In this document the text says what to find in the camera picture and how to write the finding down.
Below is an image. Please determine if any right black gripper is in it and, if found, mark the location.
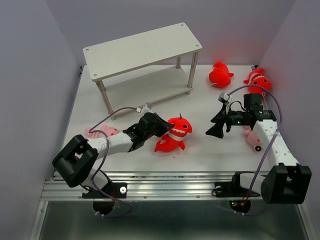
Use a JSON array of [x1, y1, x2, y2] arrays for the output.
[[205, 103, 249, 138]]

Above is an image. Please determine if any red shark plush toy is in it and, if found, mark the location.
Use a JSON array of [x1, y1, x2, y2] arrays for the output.
[[154, 114, 193, 153]]

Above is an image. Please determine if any red clownfish plush toy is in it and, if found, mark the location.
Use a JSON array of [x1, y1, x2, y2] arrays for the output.
[[243, 67, 272, 97]]

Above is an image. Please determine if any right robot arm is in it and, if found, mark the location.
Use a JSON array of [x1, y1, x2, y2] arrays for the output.
[[206, 92, 312, 205]]

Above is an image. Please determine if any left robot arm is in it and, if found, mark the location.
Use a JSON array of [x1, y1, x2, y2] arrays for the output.
[[52, 112, 174, 197]]

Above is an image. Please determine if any white two-tier shelf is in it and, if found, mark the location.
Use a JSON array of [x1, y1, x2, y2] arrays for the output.
[[82, 22, 202, 114]]

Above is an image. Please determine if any pink plush toy right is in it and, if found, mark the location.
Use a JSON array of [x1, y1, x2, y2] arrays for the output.
[[244, 126, 263, 152]]

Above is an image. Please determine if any pink striped plush left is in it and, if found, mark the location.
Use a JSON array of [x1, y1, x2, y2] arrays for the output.
[[84, 124, 120, 139]]

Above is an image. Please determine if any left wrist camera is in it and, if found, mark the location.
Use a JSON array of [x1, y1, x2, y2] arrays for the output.
[[136, 102, 153, 114]]

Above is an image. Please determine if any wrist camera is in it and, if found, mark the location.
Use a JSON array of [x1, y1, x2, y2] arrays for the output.
[[218, 92, 232, 106], [136, 102, 153, 114]]

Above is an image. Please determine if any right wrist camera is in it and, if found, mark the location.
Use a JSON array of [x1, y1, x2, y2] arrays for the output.
[[218, 92, 232, 106]]

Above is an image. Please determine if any aluminium mounting rail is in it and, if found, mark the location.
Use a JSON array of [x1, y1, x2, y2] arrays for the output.
[[41, 171, 305, 202]]

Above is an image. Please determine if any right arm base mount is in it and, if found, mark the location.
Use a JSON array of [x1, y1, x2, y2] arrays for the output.
[[211, 181, 260, 215]]

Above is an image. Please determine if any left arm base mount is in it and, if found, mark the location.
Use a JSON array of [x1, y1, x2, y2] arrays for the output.
[[81, 182, 133, 219]]

